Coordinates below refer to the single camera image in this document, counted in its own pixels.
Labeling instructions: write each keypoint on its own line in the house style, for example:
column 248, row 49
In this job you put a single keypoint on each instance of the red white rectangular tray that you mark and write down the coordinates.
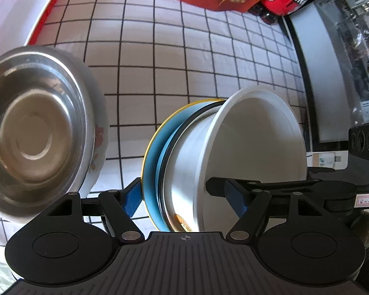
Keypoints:
column 18, row 15

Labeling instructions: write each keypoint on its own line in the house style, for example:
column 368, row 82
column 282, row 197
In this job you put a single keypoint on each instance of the white paper cup bowl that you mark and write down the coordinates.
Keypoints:
column 254, row 135

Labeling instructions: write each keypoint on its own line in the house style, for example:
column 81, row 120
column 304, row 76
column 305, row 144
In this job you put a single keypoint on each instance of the white floral bowl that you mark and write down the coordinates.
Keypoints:
column 95, row 147

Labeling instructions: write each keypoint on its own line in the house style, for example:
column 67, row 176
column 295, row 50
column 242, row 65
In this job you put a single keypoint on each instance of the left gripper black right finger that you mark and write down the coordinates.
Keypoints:
column 249, row 208

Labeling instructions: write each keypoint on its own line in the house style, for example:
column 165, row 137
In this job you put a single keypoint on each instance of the white yellow-rimmed bowl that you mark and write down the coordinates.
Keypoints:
column 154, row 150

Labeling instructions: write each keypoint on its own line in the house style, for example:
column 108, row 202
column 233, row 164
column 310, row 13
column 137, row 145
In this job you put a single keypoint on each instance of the white computer case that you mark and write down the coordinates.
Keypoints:
column 331, row 40

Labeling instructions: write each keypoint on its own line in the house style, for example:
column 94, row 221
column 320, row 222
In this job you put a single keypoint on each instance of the blue ceramic bowl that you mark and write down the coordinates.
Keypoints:
column 162, row 162

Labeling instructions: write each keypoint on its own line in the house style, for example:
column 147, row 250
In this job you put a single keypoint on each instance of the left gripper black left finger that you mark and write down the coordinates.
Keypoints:
column 118, row 207

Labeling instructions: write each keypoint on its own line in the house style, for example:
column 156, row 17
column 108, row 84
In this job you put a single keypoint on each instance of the white black checkered tablecloth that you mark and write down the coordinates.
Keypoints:
column 152, row 57

